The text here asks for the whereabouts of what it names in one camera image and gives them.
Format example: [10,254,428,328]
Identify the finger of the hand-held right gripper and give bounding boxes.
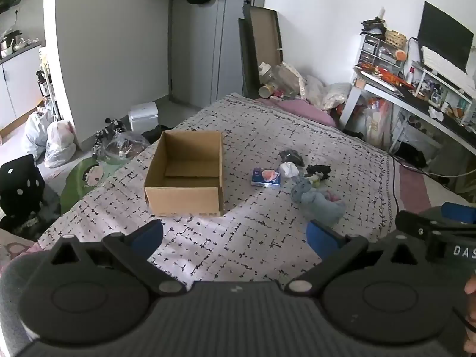
[395,202,476,239]

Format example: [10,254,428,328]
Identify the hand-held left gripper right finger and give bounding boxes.
[284,219,423,297]

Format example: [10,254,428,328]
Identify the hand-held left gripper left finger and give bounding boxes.
[49,219,187,297]

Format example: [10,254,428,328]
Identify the grey blue cloth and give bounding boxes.
[291,176,346,227]

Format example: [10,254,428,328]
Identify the cardboard box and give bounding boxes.
[144,130,224,218]

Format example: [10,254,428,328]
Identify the black fluffy cloth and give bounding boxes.
[304,164,333,181]

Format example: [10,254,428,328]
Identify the white cloth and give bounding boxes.
[279,162,300,179]

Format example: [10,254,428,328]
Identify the person's right hand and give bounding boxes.
[463,273,476,357]

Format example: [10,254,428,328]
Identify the green cartoon mat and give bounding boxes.
[60,156,131,215]

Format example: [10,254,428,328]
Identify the black clothes on floor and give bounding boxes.
[141,125,174,144]

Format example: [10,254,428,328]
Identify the white desk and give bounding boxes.
[339,65,476,146]

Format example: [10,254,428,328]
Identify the white box appliance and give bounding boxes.
[128,102,160,132]

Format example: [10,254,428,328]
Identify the white black patterned blanket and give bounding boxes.
[37,93,401,289]

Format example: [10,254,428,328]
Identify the bags under desk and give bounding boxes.
[336,97,394,150]

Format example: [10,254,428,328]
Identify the white desk shelf riser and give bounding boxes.
[411,61,476,127]

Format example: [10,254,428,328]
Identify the pink printed cloth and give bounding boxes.
[0,228,42,269]

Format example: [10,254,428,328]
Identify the white tied plastic bags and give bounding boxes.
[24,107,77,169]

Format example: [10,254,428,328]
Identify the black polka dot chair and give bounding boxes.
[0,154,62,241]

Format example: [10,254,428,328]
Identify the white crumpled plastic bags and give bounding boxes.
[304,75,352,111]

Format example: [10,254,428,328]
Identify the white keyboard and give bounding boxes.
[420,46,469,75]

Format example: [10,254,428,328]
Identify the orange clutter on desk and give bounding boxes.
[359,64,414,90]

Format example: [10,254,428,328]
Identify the clear bag of plastic bottles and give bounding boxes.
[258,61,308,101]

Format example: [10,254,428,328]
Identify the small drawer organiser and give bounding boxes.
[358,32,404,70]

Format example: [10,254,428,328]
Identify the white storage rack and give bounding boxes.
[35,46,62,124]

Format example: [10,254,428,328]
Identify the black monitor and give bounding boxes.
[417,1,475,71]

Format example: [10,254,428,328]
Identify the woven basket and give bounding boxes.
[384,30,408,46]

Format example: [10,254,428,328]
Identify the grey door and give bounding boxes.
[170,0,269,102]

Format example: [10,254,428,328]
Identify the dark flat board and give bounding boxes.
[238,4,262,98]

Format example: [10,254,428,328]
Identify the kitchen counter cabinet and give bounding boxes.
[0,41,44,131]

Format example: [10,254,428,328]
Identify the black bag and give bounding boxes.
[361,16,388,38]

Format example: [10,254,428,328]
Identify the flat cardboard sheet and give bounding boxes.
[247,5,284,82]

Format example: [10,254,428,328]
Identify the metal pots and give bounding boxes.
[0,29,31,59]

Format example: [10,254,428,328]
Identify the black cable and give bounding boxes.
[387,154,451,213]

